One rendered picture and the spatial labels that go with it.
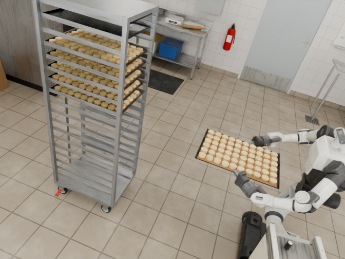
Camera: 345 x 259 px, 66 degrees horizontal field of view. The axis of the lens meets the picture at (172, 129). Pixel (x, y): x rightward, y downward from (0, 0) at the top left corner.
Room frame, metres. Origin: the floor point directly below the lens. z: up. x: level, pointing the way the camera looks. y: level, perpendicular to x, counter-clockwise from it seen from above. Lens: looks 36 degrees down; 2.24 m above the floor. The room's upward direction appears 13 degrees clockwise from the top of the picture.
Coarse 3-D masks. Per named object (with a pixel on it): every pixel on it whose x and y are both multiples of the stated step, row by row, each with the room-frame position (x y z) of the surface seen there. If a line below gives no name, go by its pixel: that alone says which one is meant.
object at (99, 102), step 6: (60, 90) 1.72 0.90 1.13; (66, 90) 1.70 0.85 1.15; (72, 90) 1.72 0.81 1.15; (138, 90) 1.94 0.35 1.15; (78, 96) 1.67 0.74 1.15; (84, 96) 1.68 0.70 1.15; (90, 96) 1.73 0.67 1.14; (132, 96) 1.84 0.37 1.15; (90, 102) 1.65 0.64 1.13; (96, 102) 1.64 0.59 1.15; (102, 102) 1.65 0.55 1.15; (108, 102) 1.68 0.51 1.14; (126, 102) 1.73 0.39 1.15; (108, 108) 1.61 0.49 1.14; (114, 108) 1.64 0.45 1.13
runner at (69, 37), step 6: (48, 30) 1.67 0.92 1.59; (54, 30) 1.66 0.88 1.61; (60, 36) 1.65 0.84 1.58; (66, 36) 1.64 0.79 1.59; (72, 36) 1.63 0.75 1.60; (78, 42) 1.63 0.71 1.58; (84, 42) 1.62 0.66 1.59; (90, 42) 1.61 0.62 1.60; (102, 48) 1.59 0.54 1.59; (108, 48) 1.58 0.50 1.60; (120, 54) 1.56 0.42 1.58
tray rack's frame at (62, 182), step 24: (48, 0) 1.63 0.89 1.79; (72, 0) 1.64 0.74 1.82; (96, 0) 1.76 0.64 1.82; (120, 0) 1.90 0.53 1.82; (48, 96) 1.67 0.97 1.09; (48, 120) 1.65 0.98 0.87; (72, 168) 1.86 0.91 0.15; (120, 168) 2.01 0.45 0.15; (96, 192) 1.63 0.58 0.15; (120, 192) 1.70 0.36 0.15
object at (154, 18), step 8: (152, 16) 1.97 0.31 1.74; (152, 32) 1.97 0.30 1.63; (152, 48) 1.98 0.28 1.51; (144, 88) 1.97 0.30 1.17; (144, 96) 1.97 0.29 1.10; (144, 104) 1.97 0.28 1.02; (136, 144) 1.97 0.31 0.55; (136, 152) 1.97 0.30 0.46; (136, 160) 1.97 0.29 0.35; (136, 168) 1.99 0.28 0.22
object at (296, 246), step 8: (264, 240) 1.04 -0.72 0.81; (280, 240) 1.04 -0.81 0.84; (288, 240) 1.01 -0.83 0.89; (256, 248) 1.06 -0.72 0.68; (264, 248) 0.99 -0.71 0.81; (280, 248) 0.99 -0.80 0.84; (288, 248) 0.99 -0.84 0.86; (296, 248) 1.01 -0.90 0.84; (304, 248) 1.03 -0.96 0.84; (312, 248) 1.04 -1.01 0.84; (256, 256) 1.01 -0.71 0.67; (264, 256) 0.94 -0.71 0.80; (280, 256) 0.93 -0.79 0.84; (288, 256) 0.95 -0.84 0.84; (296, 256) 0.96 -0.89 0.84; (304, 256) 0.97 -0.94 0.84; (312, 256) 0.98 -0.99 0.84
